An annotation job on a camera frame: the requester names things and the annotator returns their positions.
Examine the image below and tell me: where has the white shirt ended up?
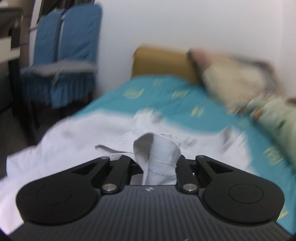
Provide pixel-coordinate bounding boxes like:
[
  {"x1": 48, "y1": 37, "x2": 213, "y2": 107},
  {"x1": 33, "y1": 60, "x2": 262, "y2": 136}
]
[{"x1": 0, "y1": 108, "x2": 252, "y2": 235}]

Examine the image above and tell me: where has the chair with blue cover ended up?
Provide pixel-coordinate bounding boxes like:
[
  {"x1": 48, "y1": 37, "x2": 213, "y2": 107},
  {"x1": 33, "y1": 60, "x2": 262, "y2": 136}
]
[{"x1": 20, "y1": 3, "x2": 103, "y2": 129}]

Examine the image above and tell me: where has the dark wooden desk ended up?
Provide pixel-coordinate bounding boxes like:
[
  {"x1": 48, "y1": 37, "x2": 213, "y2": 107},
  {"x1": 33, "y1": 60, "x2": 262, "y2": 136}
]
[{"x1": 0, "y1": 7, "x2": 30, "y2": 116}]

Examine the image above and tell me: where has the light green patterned blanket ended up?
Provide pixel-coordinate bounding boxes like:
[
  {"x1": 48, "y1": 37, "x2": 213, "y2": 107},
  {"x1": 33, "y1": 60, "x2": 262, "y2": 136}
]
[{"x1": 245, "y1": 97, "x2": 296, "y2": 168}]

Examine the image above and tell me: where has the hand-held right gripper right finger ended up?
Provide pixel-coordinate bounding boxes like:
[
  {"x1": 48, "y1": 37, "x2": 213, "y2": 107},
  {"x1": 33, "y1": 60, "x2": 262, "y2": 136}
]
[{"x1": 175, "y1": 155, "x2": 233, "y2": 194}]

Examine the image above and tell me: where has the teal patterned bed sheet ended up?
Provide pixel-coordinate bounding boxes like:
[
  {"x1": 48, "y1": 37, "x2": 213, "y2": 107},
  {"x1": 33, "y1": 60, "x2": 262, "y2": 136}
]
[{"x1": 73, "y1": 75, "x2": 291, "y2": 232}]

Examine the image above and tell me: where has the cream patterned pillow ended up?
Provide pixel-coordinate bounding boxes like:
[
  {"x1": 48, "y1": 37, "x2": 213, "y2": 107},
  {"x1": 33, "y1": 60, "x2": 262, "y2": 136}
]
[{"x1": 187, "y1": 48, "x2": 286, "y2": 114}]

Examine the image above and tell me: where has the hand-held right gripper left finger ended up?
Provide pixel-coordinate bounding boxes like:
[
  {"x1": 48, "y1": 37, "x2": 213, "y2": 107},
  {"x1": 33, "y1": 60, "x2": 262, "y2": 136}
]
[{"x1": 71, "y1": 155, "x2": 144, "y2": 194}]

